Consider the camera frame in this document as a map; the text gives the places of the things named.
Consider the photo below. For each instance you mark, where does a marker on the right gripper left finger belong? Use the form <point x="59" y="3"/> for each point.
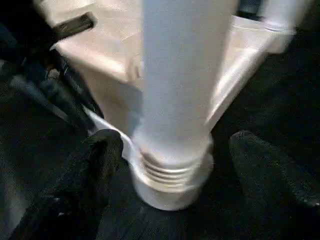
<point x="80" y="190"/>

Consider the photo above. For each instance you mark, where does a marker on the black floor mat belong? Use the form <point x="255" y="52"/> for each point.
<point x="275" y="100"/>

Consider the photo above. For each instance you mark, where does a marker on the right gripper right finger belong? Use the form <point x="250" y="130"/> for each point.
<point x="275" y="195"/>

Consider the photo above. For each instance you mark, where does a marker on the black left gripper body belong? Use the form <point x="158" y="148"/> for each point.
<point x="27" y="45"/>

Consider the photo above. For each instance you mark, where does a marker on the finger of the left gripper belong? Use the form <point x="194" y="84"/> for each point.
<point x="75" y="25"/>
<point x="72" y="92"/>

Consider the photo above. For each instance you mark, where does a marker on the white plastic table top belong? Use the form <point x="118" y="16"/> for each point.
<point x="112" y="50"/>

